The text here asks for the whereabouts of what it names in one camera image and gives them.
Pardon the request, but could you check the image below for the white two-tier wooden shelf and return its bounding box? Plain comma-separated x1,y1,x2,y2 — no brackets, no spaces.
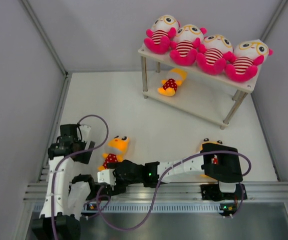
138,45,257,130

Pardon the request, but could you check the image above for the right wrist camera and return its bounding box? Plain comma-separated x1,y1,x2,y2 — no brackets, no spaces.
97,169,116,186

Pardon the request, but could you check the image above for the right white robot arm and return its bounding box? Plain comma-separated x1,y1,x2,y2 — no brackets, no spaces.
97,141,251,199

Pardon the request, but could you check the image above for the slotted cable duct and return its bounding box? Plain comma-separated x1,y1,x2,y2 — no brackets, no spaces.
33,201,237,214

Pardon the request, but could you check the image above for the yellow dotted plush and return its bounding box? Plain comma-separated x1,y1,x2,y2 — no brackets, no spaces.
157,68,187,97
198,138,223,179
98,136,130,171

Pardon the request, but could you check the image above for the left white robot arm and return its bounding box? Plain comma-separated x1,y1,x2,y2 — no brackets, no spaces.
32,124,97,240

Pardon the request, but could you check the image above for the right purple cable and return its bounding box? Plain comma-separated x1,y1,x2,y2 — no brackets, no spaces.
95,151,252,231

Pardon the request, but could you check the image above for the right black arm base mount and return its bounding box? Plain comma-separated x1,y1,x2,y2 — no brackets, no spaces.
200,184,247,202

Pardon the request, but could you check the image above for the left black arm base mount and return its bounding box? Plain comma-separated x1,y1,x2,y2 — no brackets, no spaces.
86,183,112,201

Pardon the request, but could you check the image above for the pink striped plush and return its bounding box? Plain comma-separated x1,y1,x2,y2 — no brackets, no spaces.
196,34,233,76
169,24,207,66
224,39,274,83

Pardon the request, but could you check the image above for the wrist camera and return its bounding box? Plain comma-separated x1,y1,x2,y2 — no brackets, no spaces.
97,169,116,186
77,124,92,143

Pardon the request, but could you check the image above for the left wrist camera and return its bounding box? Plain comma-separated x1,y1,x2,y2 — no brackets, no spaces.
77,124,92,143

